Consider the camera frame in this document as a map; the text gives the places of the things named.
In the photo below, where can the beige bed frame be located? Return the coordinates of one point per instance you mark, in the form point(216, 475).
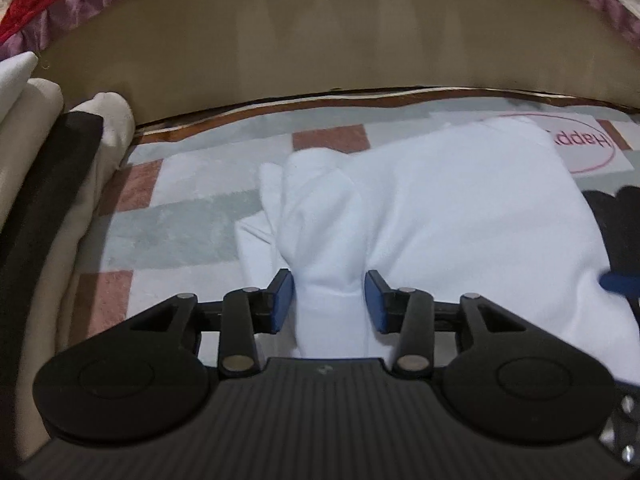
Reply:
point(325, 35)

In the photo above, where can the checked cartoon floor mat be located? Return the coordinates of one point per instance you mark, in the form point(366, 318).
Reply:
point(175, 220)

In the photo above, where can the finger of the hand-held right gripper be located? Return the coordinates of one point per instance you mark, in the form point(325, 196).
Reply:
point(622, 281)

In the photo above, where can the white long-sleeve shirt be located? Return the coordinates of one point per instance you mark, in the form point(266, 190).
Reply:
point(450, 210)

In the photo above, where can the cream ribbed folded garment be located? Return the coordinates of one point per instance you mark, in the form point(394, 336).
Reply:
point(30, 115)

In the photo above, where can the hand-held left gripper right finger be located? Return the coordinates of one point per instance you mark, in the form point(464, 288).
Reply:
point(374, 302)

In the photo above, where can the dark grey folded garment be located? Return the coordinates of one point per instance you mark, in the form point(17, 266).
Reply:
point(45, 200)

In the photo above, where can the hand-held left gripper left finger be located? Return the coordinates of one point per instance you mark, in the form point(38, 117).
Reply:
point(281, 302)

